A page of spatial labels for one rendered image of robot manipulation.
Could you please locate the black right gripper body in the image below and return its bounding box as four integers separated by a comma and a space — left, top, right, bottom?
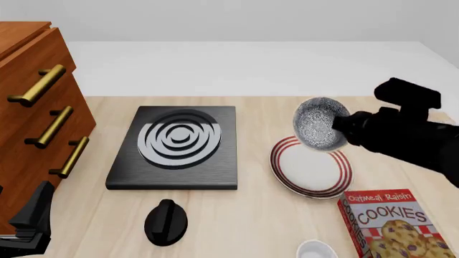
344, 110, 374, 148

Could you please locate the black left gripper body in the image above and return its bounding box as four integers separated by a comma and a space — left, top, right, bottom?
0, 226, 51, 255

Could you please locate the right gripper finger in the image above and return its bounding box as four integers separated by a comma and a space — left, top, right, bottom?
331, 115, 356, 133

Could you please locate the black patterned bowl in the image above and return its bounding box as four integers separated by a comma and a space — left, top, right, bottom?
292, 96, 351, 154

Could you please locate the white plate with red rings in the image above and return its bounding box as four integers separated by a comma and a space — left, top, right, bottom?
268, 135, 355, 200

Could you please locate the white ramekin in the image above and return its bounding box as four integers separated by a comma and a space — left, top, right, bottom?
295, 239, 339, 258

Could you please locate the flat black stove plate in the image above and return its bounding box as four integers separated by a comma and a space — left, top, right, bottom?
105, 105, 239, 191

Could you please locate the small wooden drawer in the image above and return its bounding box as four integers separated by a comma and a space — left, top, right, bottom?
0, 99, 97, 234

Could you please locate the medium wooden drawer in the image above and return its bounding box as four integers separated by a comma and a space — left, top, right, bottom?
0, 70, 87, 189

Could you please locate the oatmeal raisin cookies box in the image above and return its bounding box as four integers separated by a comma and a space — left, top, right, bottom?
336, 187, 459, 258

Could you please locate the large wooden drawer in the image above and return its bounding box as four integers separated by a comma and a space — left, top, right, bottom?
0, 26, 77, 133

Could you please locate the round black stove knob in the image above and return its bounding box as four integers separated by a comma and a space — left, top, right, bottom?
143, 198, 189, 247

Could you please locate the wooden cabinet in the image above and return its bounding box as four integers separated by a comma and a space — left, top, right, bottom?
0, 21, 97, 234

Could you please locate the short brass drawer handle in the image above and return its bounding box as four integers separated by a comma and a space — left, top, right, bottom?
48, 135, 90, 179

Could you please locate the medium brass drawer handle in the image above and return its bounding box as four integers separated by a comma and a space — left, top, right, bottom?
24, 105, 75, 150

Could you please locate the long brass drawer handle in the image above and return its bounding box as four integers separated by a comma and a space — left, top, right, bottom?
6, 64, 67, 108

